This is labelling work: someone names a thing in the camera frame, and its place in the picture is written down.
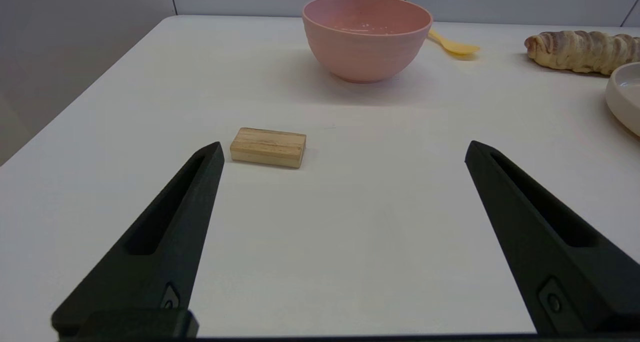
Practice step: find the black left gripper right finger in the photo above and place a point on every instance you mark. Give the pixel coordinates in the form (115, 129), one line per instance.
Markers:
(555, 262)

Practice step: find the small wooden block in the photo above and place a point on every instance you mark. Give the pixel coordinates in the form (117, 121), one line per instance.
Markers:
(268, 148)

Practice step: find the swirled bread roll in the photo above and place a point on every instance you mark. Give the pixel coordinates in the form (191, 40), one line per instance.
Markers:
(580, 51)

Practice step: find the yellow plastic spoon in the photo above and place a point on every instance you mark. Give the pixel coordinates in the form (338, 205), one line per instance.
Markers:
(456, 47)

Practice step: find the pink bowl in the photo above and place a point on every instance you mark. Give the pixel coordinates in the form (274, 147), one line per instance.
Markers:
(365, 52)

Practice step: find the beige round plate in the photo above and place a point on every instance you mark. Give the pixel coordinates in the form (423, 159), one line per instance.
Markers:
(627, 94)

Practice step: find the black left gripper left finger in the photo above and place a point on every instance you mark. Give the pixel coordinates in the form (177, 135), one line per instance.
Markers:
(165, 252)

